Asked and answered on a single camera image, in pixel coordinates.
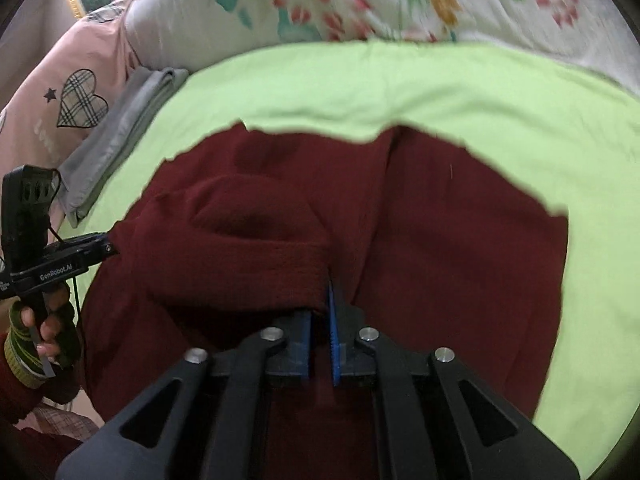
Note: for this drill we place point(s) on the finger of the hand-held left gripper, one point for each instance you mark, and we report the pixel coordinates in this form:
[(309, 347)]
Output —
[(90, 247)]

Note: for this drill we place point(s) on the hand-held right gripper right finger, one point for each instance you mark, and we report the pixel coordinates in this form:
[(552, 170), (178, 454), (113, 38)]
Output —
[(333, 345)]

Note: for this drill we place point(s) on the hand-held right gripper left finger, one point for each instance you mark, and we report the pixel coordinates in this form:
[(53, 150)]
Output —
[(302, 345)]

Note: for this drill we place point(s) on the maroon knit sweater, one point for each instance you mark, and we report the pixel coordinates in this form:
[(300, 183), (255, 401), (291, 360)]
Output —
[(400, 240)]

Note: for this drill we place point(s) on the person's left forearm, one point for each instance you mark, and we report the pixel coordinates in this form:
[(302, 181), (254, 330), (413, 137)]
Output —
[(22, 390)]

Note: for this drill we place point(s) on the person's left hand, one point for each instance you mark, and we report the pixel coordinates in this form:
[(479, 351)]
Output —
[(47, 330)]

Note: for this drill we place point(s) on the folded grey towel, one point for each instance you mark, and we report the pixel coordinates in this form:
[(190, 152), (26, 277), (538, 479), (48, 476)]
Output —
[(117, 140)]

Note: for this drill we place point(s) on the pink heart print quilt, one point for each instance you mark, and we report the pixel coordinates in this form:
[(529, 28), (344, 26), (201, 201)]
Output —
[(55, 95)]

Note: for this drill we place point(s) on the plaid cloth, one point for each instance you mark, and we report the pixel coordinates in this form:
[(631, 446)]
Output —
[(65, 422)]

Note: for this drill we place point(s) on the light green bed sheet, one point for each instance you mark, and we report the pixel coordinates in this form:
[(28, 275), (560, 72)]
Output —
[(350, 90)]

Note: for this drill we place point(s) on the white floral quilt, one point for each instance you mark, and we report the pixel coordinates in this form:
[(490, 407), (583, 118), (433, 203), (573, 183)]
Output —
[(380, 0)]

